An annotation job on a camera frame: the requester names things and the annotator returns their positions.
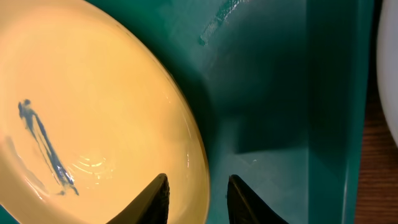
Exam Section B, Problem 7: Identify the light blue plate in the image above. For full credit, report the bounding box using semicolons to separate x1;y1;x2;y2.
376;0;397;142

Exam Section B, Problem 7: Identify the yellow-green plate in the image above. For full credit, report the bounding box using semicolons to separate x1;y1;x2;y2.
1;0;210;223

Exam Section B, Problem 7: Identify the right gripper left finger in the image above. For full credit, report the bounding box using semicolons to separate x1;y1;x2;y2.
107;173;170;224

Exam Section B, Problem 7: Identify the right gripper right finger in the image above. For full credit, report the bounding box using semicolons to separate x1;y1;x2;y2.
227;174;287;224

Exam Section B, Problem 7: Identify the teal plastic tray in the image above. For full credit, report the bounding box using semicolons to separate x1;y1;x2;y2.
0;0;375;224

